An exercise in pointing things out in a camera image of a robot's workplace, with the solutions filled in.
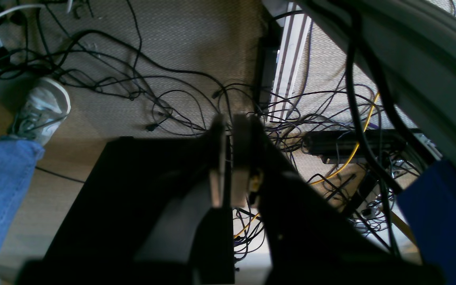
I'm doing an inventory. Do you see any blue cloth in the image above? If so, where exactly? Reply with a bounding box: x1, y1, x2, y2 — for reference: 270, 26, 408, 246
397, 161, 456, 285

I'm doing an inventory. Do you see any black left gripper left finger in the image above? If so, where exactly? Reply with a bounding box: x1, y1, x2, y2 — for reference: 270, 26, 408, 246
16, 115, 226, 285

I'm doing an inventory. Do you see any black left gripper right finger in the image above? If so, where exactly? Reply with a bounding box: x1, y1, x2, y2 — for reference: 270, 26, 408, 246
231, 115, 445, 285

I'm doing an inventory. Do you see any yellow cable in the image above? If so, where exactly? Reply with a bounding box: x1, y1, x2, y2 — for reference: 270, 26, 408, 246
234, 92, 381, 239

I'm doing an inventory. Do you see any grey sneaker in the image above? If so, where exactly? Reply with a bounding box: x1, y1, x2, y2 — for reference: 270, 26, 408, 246
8, 77, 71, 146

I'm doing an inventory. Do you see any black power strip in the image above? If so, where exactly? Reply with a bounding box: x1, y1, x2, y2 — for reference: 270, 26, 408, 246
303, 129, 407, 165

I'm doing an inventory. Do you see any aluminium frame rail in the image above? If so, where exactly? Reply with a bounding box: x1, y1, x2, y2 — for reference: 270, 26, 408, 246
268, 14, 312, 123

